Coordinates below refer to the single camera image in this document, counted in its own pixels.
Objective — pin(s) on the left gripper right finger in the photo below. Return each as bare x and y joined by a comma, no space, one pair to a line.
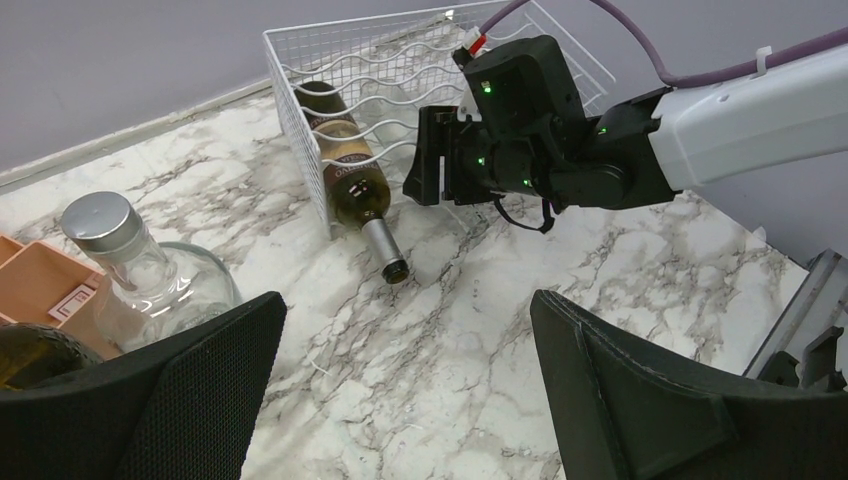
626,408

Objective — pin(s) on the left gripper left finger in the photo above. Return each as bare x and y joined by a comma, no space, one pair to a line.
182,408

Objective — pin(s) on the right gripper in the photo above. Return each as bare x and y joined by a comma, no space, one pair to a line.
468,176

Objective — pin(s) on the dark labelled wine bottle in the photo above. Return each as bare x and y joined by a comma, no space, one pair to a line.
357,189

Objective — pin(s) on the clear square glass bottle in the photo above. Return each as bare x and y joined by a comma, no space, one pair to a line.
396,121

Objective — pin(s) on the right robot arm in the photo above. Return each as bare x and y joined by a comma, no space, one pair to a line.
529,135

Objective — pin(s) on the clear round bottle silver cap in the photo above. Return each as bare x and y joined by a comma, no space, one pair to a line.
157,289

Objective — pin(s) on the green wine bottle black cap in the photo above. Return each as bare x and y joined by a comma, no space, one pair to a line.
33,353

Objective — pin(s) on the orange plastic file rack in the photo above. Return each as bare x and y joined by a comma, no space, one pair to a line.
42,285

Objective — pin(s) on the white wire wine rack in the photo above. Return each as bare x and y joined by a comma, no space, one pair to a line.
383,67

